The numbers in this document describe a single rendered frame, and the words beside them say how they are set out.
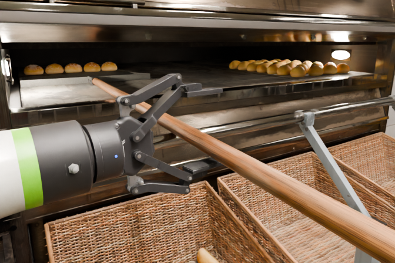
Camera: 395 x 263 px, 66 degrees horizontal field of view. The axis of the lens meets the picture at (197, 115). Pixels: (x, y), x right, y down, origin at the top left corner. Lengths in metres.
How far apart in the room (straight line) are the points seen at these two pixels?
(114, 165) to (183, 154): 0.71
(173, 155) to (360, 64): 1.37
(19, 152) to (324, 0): 1.34
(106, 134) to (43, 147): 0.07
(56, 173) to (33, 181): 0.02
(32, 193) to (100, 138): 0.09
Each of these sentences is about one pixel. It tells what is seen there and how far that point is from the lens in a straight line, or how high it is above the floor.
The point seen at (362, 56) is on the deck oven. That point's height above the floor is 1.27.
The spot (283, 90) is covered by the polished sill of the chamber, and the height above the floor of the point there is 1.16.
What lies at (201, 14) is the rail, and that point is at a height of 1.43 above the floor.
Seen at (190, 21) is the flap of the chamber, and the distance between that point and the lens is 0.88.
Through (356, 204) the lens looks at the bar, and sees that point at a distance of 0.84.
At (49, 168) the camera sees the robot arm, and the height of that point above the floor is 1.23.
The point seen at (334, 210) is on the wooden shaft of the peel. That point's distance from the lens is 0.34.
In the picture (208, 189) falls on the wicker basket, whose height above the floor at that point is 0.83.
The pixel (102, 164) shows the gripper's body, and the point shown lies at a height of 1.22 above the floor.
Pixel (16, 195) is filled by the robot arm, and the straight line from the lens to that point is 0.36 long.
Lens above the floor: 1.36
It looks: 14 degrees down
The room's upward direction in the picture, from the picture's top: straight up
